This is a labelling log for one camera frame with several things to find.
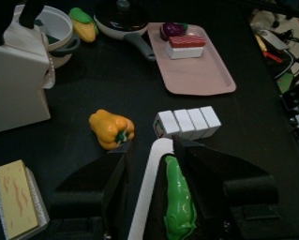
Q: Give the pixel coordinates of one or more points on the green toy pepper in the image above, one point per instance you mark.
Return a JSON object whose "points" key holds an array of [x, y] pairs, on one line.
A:
{"points": [[178, 200]]}

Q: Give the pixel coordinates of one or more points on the white toy kitchen appliance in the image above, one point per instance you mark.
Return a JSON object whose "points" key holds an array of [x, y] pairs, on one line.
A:
{"points": [[14, 87]]}

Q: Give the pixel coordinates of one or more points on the toy cake slice red top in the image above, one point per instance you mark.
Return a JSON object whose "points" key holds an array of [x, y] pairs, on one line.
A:
{"points": [[185, 51]]}

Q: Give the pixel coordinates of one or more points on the purple toy eggplant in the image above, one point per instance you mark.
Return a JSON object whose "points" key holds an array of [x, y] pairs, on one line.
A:
{"points": [[173, 30]]}

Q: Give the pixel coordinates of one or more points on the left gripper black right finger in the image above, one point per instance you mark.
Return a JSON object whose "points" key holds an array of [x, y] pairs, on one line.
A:
{"points": [[236, 193]]}

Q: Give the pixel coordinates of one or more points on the white segmented toy block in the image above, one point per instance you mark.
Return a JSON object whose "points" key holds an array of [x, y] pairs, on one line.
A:
{"points": [[189, 122]]}

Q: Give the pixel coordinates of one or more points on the pink rectangular tray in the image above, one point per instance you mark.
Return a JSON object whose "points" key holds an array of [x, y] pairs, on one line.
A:
{"points": [[197, 78]]}

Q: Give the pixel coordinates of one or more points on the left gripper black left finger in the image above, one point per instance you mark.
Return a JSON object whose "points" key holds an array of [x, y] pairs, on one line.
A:
{"points": [[85, 200]]}

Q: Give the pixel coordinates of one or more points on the green paper bag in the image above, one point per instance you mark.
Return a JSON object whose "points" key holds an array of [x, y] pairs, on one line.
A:
{"points": [[286, 82]]}

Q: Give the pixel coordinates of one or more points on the grey flat device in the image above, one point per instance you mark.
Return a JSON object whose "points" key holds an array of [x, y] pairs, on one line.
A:
{"points": [[274, 39]]}

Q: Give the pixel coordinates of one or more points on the black pot lid grey knob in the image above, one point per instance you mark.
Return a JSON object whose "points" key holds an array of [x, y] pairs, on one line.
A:
{"points": [[122, 17]]}

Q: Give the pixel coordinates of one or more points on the yellow toy bell pepper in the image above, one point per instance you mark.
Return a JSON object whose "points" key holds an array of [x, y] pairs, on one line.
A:
{"points": [[110, 128]]}

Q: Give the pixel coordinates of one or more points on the black box with screws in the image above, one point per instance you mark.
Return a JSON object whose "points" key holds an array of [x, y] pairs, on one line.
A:
{"points": [[297, 97]]}

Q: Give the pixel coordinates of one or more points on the yellow toy corn green husk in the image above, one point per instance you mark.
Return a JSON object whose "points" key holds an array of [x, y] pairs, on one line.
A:
{"points": [[86, 29]]}

